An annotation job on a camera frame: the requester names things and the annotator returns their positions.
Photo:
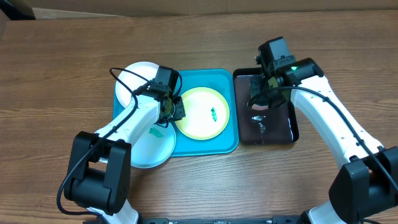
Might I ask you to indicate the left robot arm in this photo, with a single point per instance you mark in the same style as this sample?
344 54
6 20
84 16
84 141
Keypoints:
99 170

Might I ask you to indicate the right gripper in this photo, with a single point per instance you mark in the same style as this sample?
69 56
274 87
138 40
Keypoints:
259 88

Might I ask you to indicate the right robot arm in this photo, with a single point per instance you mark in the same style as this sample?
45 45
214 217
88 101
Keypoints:
366 183

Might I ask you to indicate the teal plastic serving tray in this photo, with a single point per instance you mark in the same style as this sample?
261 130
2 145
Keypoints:
228 140

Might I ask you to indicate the yellow-green rimmed plate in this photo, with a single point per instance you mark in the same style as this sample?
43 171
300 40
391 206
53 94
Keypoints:
198 123

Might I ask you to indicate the green stain on yellow plate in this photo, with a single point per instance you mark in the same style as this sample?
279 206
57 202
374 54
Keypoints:
213 114

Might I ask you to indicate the white plate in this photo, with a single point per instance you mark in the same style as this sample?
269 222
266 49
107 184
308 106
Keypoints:
138 74

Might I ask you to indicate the light blue plate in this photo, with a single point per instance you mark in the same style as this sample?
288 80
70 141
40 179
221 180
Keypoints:
150 151

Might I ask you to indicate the black water tray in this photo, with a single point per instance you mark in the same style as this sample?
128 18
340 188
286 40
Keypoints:
266 127

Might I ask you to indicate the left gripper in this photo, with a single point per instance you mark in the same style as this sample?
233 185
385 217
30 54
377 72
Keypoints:
179 114

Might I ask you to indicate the dark object top left corner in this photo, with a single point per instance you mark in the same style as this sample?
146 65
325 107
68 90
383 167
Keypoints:
17 10

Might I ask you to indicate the green stain on blue plate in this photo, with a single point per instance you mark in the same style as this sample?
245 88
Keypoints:
155 132

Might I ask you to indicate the green sponge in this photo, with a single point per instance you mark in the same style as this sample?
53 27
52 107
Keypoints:
259 107

